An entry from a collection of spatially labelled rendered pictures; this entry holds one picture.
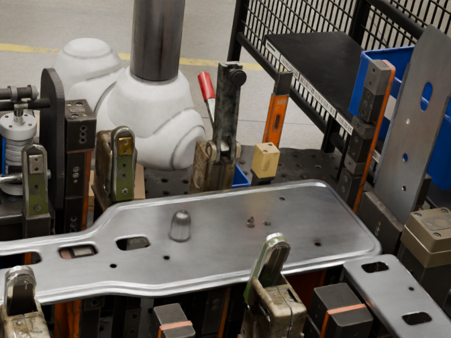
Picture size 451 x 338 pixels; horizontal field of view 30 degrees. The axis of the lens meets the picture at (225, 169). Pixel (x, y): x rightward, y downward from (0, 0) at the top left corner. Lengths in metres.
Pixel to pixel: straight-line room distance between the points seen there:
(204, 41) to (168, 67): 2.74
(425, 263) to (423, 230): 0.05
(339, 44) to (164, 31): 0.53
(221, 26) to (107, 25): 0.63
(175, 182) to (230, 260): 0.72
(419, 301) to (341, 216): 0.22
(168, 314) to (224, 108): 0.39
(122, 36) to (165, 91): 2.69
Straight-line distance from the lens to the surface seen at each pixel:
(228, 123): 1.44
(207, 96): 1.48
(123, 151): 1.39
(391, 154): 1.49
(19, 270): 1.10
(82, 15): 4.58
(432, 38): 1.38
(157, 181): 2.00
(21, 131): 1.38
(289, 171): 2.12
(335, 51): 1.99
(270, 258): 1.19
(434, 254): 1.39
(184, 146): 1.72
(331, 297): 1.32
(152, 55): 1.68
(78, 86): 1.83
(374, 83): 1.55
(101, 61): 1.83
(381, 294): 1.32
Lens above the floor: 1.81
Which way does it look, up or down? 32 degrees down
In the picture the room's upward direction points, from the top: 10 degrees clockwise
